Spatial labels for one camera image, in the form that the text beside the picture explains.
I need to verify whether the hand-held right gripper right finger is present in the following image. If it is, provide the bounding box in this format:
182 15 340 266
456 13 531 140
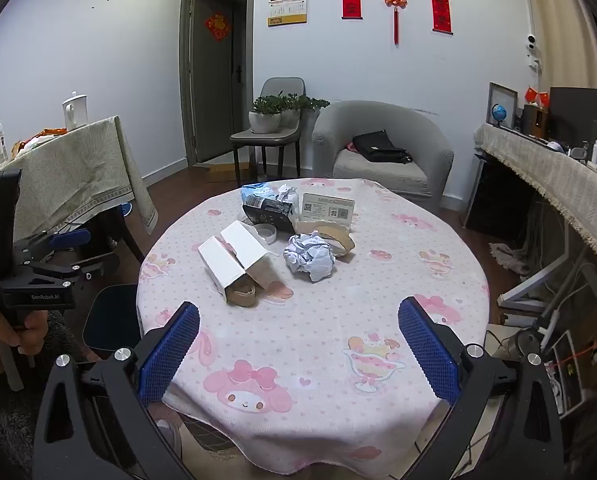
397 296 565 480

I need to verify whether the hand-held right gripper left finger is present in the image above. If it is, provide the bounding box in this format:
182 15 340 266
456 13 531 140
32 301 202 480

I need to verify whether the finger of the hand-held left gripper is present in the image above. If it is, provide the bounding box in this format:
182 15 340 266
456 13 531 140
13 227 92 267
31 253 122 288

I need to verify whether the dark teal trash bin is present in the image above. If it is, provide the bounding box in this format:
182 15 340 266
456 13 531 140
82 284 142 352

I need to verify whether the white cardboard box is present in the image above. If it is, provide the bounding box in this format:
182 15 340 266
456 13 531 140
221 221 294 299
198 236 260 306

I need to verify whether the brown kraft paper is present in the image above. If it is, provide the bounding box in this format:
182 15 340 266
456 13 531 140
293 217 357 262

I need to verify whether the large white paper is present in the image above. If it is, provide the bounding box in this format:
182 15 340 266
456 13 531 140
283 232 337 283

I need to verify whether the black printed packet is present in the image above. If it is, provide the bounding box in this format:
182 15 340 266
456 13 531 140
242 194 297 234

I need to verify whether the white printed card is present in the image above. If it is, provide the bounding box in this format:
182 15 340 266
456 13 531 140
300 192 356 224

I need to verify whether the table with beige tablecloth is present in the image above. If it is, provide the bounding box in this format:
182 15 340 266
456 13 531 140
0 116 159 261

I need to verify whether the white kettle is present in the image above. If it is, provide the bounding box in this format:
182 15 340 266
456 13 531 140
62 92 90 131

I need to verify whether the flat cardboard piece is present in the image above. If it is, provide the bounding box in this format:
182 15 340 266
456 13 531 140
206 162 252 184

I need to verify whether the blue tissue packet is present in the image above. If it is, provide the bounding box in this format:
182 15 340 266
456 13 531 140
241 182 280 204

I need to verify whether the black cabinet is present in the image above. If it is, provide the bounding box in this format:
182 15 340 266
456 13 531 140
463 152 535 242

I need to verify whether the person's dark patterned clothing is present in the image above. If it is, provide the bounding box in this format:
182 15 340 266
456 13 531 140
0 380 54 480

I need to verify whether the grey fabric armchair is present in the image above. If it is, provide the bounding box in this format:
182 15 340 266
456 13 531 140
311 100 456 214

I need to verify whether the grey door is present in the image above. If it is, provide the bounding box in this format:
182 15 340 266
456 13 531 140
180 0 257 167

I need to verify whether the desk with beige fringed cloth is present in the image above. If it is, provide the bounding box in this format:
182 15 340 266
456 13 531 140
473 122 597 311

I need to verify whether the black handbag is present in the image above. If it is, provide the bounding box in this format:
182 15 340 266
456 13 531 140
352 130 414 165

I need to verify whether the potted plant in white pot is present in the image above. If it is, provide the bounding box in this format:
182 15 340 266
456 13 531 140
248 94 286 135
281 92 331 129

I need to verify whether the grey dining chair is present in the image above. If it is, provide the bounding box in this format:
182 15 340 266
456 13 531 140
230 77 307 187

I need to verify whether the red diamond door decoration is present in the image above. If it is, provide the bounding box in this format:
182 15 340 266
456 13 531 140
203 12 233 41

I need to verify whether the wooden speaker box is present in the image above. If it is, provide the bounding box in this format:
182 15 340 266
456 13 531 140
521 104 550 139

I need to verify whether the framed picture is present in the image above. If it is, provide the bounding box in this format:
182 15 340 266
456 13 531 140
486 82 519 129

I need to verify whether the black monitor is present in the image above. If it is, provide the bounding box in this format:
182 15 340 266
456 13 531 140
549 86 597 142

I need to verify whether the beige curtain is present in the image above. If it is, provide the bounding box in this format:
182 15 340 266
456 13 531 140
520 0 597 111

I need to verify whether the wall calendar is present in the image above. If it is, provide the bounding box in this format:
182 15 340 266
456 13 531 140
267 0 309 28

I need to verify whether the white security camera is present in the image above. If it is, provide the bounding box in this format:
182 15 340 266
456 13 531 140
523 34 541 69

